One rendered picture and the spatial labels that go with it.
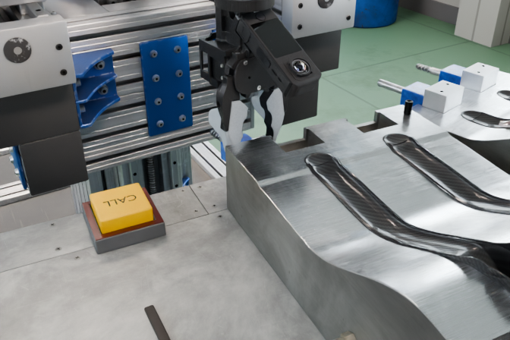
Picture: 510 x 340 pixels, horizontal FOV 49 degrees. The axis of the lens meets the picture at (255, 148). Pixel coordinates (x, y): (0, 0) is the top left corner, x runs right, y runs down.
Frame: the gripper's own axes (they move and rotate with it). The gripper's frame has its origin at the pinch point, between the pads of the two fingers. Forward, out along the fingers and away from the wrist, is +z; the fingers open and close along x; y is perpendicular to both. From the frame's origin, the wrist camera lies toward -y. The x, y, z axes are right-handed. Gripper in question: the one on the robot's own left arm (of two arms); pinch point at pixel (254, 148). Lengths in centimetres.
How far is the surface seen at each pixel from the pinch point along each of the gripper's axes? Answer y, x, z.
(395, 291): -33.8, 12.5, -8.3
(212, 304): -16.3, 17.2, 4.6
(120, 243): -2.9, 20.9, 3.9
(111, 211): -0.6, 20.5, 0.9
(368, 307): -31.3, 12.1, -4.4
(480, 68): -5.6, -40.1, -3.6
